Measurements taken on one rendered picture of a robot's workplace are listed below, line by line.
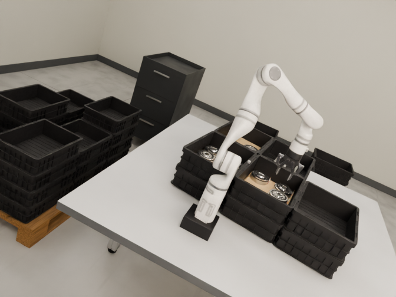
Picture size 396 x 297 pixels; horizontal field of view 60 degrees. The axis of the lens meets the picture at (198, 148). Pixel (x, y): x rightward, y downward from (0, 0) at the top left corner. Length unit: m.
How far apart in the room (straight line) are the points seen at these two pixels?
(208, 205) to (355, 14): 3.93
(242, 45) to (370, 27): 1.63
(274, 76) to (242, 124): 0.24
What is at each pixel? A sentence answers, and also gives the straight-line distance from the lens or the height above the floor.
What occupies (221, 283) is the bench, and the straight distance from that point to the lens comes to 1.43.
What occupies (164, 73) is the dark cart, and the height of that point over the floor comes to 0.83.
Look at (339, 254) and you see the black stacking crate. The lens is 1.70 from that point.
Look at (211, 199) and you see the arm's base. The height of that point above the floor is 0.88.
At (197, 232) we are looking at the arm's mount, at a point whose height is 0.72.
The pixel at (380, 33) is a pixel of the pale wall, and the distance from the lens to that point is 5.08.
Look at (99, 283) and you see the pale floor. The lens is 2.19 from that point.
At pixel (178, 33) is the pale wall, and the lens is 5.39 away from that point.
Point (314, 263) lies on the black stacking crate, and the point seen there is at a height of 0.74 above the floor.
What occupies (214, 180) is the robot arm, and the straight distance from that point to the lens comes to 1.48.
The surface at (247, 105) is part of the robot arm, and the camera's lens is 1.48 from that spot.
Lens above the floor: 1.65
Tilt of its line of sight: 24 degrees down
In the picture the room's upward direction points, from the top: 22 degrees clockwise
